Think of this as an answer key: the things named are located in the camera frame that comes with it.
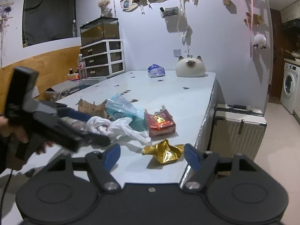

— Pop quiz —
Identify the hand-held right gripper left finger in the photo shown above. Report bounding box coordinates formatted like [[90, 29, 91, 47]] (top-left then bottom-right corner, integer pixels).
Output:
[[46, 143, 121, 191]]

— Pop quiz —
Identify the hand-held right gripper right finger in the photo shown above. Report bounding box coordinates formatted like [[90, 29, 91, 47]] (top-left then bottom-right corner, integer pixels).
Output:
[[179, 143, 266, 191]]

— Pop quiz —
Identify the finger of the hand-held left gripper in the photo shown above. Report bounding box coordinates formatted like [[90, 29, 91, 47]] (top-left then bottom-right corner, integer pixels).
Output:
[[56, 108, 93, 123], [78, 132, 111, 148]]

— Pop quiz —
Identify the gold foil wrapper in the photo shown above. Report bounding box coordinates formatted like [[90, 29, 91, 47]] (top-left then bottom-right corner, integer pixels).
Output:
[[142, 139, 185, 164]]

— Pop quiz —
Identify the white plastic bag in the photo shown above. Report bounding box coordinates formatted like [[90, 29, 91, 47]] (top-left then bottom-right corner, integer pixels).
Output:
[[86, 116, 152, 144]]

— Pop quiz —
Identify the teal plastic bag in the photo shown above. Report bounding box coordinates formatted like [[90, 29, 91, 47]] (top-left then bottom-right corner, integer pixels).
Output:
[[105, 93, 147, 128]]

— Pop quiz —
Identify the red foil packet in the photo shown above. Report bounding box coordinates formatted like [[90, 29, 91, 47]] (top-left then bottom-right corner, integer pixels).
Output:
[[144, 106, 176, 137]]

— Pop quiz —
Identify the person's left hand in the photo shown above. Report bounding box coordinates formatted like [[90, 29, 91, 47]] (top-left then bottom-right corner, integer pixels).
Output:
[[0, 117, 55, 155]]

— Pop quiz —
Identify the torn cardboard piece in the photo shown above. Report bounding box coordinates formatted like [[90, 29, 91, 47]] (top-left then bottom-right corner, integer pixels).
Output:
[[77, 99, 110, 119]]

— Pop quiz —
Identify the flat white box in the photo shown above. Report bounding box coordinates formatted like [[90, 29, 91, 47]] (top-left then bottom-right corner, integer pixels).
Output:
[[50, 80, 80, 94]]

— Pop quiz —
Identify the clear water bottle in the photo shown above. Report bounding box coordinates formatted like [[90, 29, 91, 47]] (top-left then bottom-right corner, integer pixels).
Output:
[[77, 53, 88, 80]]

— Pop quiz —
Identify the white ribbed suitcase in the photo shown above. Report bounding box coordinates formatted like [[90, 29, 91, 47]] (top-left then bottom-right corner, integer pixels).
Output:
[[210, 103, 268, 161]]

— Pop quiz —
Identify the white drawer unit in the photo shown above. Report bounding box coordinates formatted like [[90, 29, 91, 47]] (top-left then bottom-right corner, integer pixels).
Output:
[[79, 40, 125, 79]]

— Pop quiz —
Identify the glass fish tank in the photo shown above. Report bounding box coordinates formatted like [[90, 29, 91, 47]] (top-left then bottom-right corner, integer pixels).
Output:
[[80, 17, 120, 47]]

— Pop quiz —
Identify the white cat-shaped ornament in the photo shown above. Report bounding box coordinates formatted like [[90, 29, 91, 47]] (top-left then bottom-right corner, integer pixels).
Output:
[[176, 55, 207, 78]]

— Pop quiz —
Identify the purple crumpled wrapper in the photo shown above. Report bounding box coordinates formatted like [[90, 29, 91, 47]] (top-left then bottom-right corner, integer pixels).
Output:
[[148, 63, 166, 78]]

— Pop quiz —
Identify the dark window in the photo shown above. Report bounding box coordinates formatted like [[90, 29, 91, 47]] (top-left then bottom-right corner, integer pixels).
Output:
[[22, 0, 77, 47]]

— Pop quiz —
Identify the dried flower bouquet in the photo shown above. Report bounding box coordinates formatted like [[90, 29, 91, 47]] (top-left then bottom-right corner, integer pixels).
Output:
[[98, 0, 113, 18]]

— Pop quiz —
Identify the white washing machine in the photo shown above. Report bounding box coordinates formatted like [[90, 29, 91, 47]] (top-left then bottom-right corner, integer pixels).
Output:
[[280, 62, 300, 114]]

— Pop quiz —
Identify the brown wooden door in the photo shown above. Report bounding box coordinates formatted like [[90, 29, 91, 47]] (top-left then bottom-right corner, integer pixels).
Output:
[[269, 8, 285, 105]]

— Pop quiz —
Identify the white plush sheep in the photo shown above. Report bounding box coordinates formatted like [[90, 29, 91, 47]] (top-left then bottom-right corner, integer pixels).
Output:
[[252, 33, 268, 50]]

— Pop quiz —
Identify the black cable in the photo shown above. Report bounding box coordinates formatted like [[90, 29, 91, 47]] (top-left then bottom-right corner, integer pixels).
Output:
[[0, 169, 13, 216]]

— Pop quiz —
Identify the hanging wall ornament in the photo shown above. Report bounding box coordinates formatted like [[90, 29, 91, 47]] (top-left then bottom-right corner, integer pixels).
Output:
[[0, 3, 14, 68]]

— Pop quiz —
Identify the clear wall shelf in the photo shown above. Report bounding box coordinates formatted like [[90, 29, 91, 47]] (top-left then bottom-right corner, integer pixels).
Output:
[[160, 6, 180, 18]]

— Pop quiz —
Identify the wooden wall hook rack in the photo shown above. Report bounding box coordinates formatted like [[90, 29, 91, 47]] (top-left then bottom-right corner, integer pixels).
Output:
[[246, 12, 265, 27]]

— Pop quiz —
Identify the white kitchen wall cabinet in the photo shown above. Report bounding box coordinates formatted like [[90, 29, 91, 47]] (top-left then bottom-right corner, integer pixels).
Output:
[[280, 3, 300, 23]]

